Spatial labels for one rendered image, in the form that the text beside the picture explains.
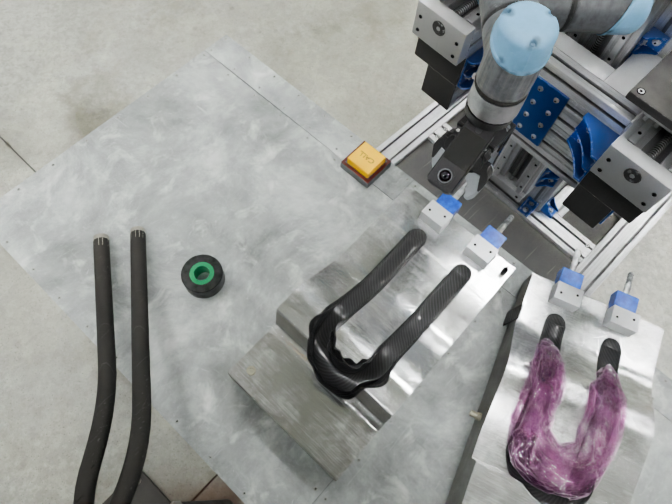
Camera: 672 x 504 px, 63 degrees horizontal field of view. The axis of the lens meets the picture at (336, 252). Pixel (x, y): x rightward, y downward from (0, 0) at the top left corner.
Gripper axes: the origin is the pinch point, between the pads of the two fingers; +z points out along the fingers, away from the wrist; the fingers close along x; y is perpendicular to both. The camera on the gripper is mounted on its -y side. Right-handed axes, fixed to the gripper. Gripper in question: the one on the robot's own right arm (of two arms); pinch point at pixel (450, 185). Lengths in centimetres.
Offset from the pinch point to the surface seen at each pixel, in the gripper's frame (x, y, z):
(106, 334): 29, -58, 14
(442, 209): -0.4, 0.6, 9.1
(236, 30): 136, 61, 101
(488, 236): -10.1, 2.8, 10.4
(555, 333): -30.9, -1.6, 15.8
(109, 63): 160, 11, 101
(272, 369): 2.8, -42.4, 14.7
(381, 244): 4.0, -11.7, 12.2
